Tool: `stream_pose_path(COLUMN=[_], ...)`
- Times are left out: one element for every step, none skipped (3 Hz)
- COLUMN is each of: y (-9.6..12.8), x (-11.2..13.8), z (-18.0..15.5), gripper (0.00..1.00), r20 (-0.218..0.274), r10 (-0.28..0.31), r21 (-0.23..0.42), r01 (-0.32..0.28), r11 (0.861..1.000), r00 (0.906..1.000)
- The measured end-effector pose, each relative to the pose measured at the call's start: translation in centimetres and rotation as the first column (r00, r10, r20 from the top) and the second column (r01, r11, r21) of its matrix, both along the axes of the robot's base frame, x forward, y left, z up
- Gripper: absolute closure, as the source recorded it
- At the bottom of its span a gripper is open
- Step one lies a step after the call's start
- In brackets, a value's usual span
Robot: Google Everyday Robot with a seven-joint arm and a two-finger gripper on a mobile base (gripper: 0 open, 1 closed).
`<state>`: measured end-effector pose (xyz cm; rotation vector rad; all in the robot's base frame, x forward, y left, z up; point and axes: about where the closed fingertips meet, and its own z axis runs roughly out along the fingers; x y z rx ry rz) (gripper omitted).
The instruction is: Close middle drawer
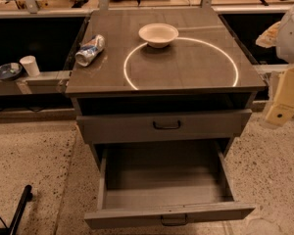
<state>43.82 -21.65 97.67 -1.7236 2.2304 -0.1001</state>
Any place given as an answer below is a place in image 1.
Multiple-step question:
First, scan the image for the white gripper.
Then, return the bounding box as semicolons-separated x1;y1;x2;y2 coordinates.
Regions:
256;22;294;127

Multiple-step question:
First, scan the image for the grey drawer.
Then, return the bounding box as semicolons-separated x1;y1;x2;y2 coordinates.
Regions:
85;140;255;229
77;110;252;144

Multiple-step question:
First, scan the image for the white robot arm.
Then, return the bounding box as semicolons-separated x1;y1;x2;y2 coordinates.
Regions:
256;5;294;128

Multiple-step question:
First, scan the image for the grey drawer cabinet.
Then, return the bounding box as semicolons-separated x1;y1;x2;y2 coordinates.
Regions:
66;8;265;164

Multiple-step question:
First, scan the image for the white paper bowl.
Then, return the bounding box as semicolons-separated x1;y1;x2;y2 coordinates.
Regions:
138;23;178;48

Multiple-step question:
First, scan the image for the crushed blue white can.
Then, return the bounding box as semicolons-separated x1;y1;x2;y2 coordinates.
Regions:
75;34;105;67

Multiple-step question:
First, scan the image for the white paper cup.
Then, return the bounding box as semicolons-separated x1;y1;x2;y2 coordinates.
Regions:
20;56;40;76

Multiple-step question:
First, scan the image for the black stand leg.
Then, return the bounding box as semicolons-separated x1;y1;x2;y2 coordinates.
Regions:
0;185;33;235

